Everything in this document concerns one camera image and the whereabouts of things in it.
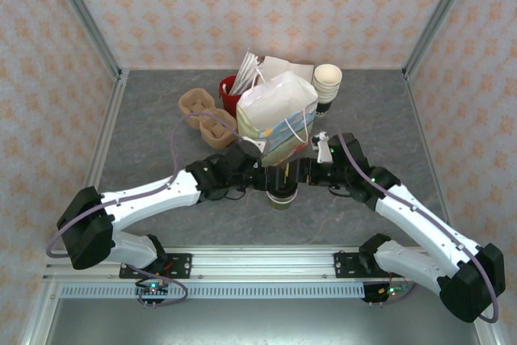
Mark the black plastic cup lid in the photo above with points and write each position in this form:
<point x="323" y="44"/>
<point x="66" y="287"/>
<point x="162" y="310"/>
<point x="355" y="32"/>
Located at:
<point x="288" y="191"/>

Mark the green paper coffee cup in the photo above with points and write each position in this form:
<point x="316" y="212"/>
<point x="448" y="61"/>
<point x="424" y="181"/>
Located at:
<point x="281" y="203"/>

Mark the brown pulp cup carrier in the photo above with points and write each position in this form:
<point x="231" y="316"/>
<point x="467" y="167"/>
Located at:
<point x="198" y="106"/>
<point x="216" y="146"/>

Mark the paper takeout bag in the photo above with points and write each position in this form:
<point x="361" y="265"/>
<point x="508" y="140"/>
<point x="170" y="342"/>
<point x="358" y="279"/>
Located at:
<point x="274" y="98"/>

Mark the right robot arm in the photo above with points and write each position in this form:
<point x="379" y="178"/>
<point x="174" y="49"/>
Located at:
<point x="424" y="236"/>

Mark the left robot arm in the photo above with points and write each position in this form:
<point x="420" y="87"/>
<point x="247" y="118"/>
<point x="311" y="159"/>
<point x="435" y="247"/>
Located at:
<point x="161" y="199"/>

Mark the paper cup stack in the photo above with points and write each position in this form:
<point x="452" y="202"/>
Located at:
<point x="328" y="78"/>

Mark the box of white napkins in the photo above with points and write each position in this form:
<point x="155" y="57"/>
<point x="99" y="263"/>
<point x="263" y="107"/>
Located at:
<point x="282" y="66"/>

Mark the right circuit board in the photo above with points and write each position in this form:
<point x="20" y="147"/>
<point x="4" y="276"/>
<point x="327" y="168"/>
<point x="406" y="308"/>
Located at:
<point x="392" y="291"/>

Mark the circuit board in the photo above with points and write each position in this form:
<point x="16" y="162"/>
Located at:
<point x="392" y="291"/>
<point x="152" y="289"/>

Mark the grey metal panel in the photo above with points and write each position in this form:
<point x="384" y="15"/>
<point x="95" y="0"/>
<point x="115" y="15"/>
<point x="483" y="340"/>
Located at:
<point x="262" y="322"/>

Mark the left circuit board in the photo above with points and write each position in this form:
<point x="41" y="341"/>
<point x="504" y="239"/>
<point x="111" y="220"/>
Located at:
<point x="152" y="289"/>

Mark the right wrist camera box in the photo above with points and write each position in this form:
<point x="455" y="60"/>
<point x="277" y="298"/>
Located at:
<point x="322" y="149"/>

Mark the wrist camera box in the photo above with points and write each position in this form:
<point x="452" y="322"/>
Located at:
<point x="250" y="147"/>
<point x="322" y="149"/>

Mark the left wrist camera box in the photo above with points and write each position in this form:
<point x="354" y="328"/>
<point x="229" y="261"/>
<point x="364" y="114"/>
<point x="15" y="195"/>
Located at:
<point x="250" y="147"/>

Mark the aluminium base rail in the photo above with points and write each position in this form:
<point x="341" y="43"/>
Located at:
<point x="262" y="262"/>

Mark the black right mount plate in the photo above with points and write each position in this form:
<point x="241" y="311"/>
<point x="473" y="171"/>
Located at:
<point x="345" y="265"/>

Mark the black mount plate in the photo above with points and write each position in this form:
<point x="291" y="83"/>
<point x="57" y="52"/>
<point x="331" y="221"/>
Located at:
<point x="345" y="265"/>
<point x="182" y="265"/>

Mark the black left mount plate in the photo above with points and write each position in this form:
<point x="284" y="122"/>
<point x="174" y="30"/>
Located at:
<point x="182" y="265"/>

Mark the aluminium frame post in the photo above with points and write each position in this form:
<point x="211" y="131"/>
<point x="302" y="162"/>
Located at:
<point x="438" y="18"/>
<point x="86" y="18"/>

